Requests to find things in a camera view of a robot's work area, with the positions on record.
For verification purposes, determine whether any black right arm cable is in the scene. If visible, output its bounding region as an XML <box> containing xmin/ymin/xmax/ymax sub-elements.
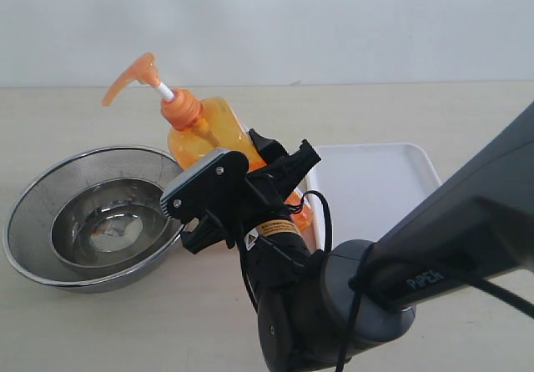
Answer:
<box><xmin>233</xmin><ymin>190</ymin><xmax>534</xmax><ymax>372</ymax></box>

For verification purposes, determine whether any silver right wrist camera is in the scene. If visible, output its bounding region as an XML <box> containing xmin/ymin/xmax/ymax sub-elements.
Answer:
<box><xmin>160</xmin><ymin>148</ymin><xmax>249</xmax><ymax>224</ymax></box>

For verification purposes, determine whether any orange pump soap bottle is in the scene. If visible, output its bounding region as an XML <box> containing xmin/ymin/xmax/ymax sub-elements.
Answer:
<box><xmin>101</xmin><ymin>53</ymin><xmax>314</xmax><ymax>234</ymax></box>

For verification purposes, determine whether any steel mesh colander bowl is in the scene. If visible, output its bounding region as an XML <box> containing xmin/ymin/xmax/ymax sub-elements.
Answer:
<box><xmin>3</xmin><ymin>146</ymin><xmax>183</xmax><ymax>294</ymax></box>

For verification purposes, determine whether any small stainless steel bowl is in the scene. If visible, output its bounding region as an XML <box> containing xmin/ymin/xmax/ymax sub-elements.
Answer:
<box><xmin>50</xmin><ymin>178</ymin><xmax>176</xmax><ymax>276</ymax></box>

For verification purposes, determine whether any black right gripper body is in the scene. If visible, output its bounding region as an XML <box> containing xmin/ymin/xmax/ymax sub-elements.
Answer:
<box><xmin>181</xmin><ymin>140</ymin><xmax>320</xmax><ymax>254</ymax></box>

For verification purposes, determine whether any white rectangular plastic tray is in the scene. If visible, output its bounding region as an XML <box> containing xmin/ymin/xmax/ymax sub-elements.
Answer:
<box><xmin>305</xmin><ymin>142</ymin><xmax>441</xmax><ymax>247</ymax></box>

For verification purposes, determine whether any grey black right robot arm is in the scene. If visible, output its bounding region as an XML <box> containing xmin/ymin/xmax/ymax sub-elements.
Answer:
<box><xmin>161</xmin><ymin>108</ymin><xmax>533</xmax><ymax>371</ymax></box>

